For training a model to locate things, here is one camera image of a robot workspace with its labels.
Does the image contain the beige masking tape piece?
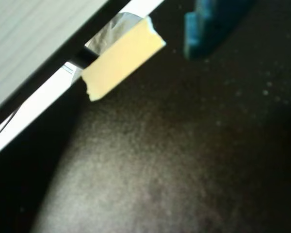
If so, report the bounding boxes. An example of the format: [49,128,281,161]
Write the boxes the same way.
[81,16,167,102]

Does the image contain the crumpled silver tape piece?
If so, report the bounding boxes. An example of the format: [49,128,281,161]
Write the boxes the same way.
[84,11,143,56]

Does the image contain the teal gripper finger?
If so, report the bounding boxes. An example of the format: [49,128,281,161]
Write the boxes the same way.
[183,0,254,60]

